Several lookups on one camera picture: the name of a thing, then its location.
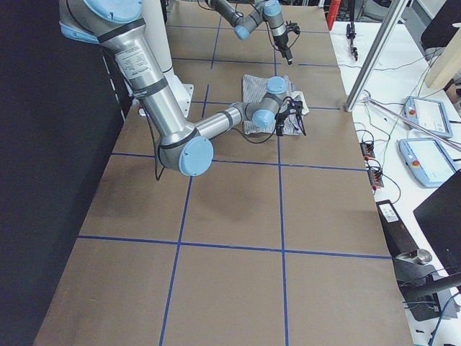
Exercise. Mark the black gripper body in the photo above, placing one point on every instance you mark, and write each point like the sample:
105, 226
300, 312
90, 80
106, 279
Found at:
283, 119
280, 42

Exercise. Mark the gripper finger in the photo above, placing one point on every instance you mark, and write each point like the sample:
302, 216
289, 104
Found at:
302, 126

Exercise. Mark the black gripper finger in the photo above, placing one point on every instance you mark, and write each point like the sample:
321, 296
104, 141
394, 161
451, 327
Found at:
287, 54
280, 129

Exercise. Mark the navy white striped polo shirt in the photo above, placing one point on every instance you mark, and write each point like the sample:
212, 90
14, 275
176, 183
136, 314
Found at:
263, 99

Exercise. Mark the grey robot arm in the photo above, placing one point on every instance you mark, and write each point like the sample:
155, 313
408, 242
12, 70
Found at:
133, 35
246, 16

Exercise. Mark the black clamp stand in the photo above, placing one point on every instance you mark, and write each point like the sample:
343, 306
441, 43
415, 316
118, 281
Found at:
350, 35

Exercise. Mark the orange black connector block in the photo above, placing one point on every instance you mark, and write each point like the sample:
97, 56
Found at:
367, 149

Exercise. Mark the far blue teach pendant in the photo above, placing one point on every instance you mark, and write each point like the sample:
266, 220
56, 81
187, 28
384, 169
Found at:
429, 114

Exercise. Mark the blue teach pendant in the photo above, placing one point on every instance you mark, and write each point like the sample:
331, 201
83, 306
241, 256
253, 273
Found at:
428, 161
429, 114

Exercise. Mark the near blue teach pendant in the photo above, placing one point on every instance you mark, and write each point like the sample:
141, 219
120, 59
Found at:
428, 161

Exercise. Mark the black box with label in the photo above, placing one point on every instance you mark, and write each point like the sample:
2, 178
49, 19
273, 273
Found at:
398, 238

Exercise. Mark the black monitor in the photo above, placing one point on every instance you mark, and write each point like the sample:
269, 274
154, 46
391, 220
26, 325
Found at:
439, 219

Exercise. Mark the aluminium frame post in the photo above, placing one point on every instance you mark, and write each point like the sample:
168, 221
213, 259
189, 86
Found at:
390, 21

